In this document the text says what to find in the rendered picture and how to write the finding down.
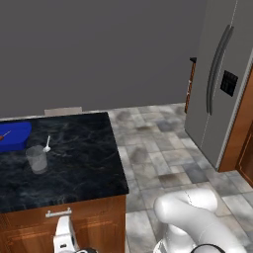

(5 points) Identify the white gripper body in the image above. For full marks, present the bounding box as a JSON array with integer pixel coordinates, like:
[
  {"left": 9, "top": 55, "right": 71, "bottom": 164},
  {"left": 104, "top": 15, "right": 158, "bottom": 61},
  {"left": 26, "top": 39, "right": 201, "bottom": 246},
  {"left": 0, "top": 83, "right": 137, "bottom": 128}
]
[{"left": 53, "top": 215, "right": 78, "bottom": 245}]

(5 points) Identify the blue tray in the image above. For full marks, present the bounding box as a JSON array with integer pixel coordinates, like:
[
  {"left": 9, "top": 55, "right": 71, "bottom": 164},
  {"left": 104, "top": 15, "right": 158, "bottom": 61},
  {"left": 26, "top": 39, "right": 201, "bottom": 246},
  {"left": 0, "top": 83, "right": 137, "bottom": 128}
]
[{"left": 0, "top": 121, "right": 33, "bottom": 153}]

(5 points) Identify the wooden cupboard door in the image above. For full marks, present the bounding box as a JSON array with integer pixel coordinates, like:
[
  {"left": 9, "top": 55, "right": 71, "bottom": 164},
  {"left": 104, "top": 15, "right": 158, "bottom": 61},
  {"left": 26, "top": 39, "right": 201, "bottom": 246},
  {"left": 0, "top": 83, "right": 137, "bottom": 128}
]
[{"left": 0, "top": 219, "right": 127, "bottom": 253}]

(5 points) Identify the clear drinking glass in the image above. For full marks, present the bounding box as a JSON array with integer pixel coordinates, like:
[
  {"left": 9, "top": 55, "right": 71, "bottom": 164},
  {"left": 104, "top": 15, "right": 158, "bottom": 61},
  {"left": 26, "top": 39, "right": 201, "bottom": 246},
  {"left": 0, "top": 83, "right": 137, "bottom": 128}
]
[{"left": 25, "top": 144, "right": 49, "bottom": 175}]

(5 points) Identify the white spoon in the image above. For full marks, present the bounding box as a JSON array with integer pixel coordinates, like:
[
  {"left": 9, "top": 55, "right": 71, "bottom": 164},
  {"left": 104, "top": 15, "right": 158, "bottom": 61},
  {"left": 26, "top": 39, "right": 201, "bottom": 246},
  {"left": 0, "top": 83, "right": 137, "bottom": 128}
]
[{"left": 42, "top": 134, "right": 52, "bottom": 154}]

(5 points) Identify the grey fridge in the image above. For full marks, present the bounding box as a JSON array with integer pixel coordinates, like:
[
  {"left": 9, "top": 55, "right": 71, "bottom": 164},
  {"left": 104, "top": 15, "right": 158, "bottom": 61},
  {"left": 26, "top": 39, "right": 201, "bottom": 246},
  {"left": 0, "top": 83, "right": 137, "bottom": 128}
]
[{"left": 184, "top": 0, "right": 253, "bottom": 171}]

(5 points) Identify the wooden cupboard with black top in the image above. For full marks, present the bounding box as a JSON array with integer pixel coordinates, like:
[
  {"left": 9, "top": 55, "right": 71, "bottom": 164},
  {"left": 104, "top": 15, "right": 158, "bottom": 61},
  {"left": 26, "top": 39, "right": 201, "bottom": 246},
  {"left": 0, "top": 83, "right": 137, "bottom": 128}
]
[{"left": 184, "top": 56, "right": 198, "bottom": 115}]

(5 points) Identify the tall wooden cupboard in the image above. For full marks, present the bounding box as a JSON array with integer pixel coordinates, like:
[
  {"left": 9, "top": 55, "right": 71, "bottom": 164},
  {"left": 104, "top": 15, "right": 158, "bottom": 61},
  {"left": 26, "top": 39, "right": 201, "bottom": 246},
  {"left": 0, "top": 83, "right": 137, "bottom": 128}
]
[{"left": 217, "top": 64, "right": 253, "bottom": 190}]

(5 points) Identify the silver drawer handle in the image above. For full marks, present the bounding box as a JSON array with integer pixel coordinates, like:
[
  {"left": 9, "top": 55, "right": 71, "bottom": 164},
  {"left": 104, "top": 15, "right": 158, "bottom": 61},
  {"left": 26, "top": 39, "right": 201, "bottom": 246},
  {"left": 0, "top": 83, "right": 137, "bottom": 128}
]
[{"left": 44, "top": 207, "right": 73, "bottom": 219}]

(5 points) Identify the grey fridge handle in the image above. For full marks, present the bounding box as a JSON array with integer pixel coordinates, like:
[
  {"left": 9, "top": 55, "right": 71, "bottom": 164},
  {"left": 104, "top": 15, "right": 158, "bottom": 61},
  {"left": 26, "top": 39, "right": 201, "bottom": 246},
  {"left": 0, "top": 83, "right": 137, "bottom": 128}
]
[{"left": 206, "top": 24, "right": 236, "bottom": 117}]

